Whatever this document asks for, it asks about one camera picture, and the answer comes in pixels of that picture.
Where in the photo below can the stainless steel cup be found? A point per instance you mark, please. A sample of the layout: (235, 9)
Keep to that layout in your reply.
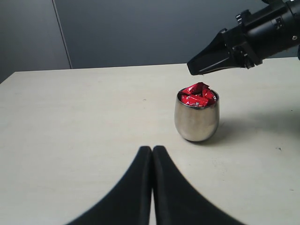
(196, 124)

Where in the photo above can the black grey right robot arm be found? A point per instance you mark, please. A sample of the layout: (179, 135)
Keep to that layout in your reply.
(257, 36)

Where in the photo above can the red candies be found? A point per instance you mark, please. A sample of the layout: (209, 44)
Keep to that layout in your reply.
(197, 100)

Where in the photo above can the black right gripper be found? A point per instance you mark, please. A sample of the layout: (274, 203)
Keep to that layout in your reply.
(257, 36)

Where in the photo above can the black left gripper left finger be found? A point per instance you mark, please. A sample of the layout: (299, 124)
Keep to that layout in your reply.
(128, 203)

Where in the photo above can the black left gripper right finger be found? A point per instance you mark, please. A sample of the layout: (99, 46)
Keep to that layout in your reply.
(176, 201)

